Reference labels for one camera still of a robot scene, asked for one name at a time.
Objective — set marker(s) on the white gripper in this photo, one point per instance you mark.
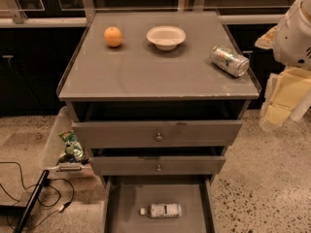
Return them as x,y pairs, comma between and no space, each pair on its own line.
293,39

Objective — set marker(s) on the grey drawer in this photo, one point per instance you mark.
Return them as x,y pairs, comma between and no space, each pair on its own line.
156,134
157,165
126,195

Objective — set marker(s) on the clear plastic storage bin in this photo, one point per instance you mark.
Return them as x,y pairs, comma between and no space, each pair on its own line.
55,148

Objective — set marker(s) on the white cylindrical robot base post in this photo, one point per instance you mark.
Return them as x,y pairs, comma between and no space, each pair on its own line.
303,106

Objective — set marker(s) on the grey middle drawer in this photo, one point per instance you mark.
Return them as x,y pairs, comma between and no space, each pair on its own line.
157,165

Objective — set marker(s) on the clear plastic water bottle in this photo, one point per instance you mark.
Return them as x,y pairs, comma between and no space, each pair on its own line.
162,210

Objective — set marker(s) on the white paper bowl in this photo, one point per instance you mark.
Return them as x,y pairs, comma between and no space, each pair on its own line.
166,37

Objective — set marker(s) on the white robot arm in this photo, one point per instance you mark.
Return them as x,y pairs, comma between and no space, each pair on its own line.
287,95

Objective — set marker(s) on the metal railing frame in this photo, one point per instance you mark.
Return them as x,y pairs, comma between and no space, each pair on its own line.
87,4

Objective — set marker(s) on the black flat bar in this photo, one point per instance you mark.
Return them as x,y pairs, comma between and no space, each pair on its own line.
32,201

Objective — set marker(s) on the grey bottom drawer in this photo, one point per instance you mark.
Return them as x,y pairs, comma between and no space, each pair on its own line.
126,195

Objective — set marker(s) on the green soda can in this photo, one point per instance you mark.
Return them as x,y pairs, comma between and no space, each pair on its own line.
230,61

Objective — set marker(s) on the orange fruit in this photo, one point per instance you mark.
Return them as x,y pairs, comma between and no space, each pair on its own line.
113,37

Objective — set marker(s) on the grey drawer cabinet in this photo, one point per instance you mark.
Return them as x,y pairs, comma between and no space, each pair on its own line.
138,82

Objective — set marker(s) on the green chip bag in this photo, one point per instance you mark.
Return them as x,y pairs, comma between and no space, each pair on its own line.
73,151

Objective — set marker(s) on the grey top drawer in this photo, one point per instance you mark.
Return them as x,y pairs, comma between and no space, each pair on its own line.
156,134

